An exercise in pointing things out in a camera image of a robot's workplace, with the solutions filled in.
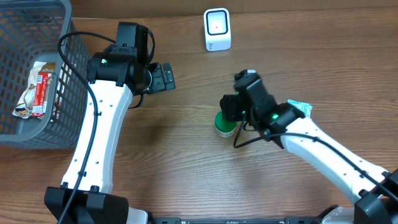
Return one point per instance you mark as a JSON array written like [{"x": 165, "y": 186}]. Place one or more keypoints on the grey plastic mesh basket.
[{"x": 30, "y": 31}]

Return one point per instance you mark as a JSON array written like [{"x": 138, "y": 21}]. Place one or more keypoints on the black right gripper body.
[{"x": 230, "y": 107}]

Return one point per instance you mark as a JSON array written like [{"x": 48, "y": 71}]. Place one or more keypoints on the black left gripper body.
[{"x": 158, "y": 78}]

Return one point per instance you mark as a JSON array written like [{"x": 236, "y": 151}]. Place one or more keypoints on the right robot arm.
[{"x": 371, "y": 189}]

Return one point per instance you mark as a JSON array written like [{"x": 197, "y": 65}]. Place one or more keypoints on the white brown snack packet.
[{"x": 25, "y": 104}]

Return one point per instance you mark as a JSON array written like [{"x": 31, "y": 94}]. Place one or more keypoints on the red snack bar wrapper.
[{"x": 41, "y": 95}]

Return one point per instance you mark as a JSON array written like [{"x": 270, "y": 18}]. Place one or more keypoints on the teal tissue packet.
[{"x": 306, "y": 108}]

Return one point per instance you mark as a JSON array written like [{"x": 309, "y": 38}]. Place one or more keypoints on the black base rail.
[{"x": 286, "y": 220}]

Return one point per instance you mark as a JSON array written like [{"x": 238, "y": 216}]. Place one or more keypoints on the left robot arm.
[{"x": 113, "y": 78}]

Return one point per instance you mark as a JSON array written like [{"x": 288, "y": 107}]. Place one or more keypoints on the white barcode scanner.
[{"x": 217, "y": 29}]

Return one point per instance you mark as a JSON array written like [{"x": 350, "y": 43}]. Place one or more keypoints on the green lid seasoning jar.
[{"x": 224, "y": 128}]

